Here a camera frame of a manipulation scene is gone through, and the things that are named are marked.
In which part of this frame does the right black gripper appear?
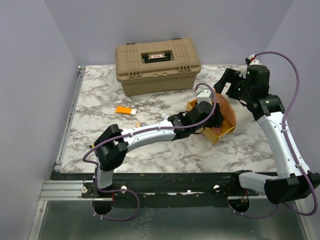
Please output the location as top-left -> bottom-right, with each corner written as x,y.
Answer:
214,67 -> 253,102

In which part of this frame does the pink blush palette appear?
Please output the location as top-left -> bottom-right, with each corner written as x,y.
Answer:
211,127 -> 223,135

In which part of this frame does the white round makeup organizer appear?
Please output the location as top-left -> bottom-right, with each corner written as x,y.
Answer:
186,82 -> 258,145

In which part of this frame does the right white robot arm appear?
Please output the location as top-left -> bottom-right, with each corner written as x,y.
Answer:
214,65 -> 320,205

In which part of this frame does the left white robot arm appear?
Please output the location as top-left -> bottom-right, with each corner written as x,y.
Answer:
93,101 -> 224,198

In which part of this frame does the white spray bottle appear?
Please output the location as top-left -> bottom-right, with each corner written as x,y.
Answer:
161,113 -> 170,120

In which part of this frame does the tan plastic toolbox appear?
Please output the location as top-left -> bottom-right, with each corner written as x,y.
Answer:
115,38 -> 202,97

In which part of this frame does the orange white cream tube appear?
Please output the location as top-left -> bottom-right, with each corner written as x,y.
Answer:
115,106 -> 137,115

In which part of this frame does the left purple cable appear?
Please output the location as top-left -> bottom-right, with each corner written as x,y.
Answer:
82,83 -> 217,221

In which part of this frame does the purple cable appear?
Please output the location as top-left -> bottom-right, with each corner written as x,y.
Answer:
82,83 -> 217,221
228,51 -> 318,219

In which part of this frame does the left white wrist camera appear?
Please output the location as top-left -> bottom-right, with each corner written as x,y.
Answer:
196,88 -> 214,105

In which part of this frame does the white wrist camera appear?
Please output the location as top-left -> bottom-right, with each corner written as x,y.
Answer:
239,54 -> 261,79
196,88 -> 214,105

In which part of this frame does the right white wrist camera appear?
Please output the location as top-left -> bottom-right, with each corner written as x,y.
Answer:
239,54 -> 261,79

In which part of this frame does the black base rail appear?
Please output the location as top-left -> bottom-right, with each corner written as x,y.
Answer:
50,171 -> 257,209

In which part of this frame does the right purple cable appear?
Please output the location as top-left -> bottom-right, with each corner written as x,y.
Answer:
228,51 -> 318,219

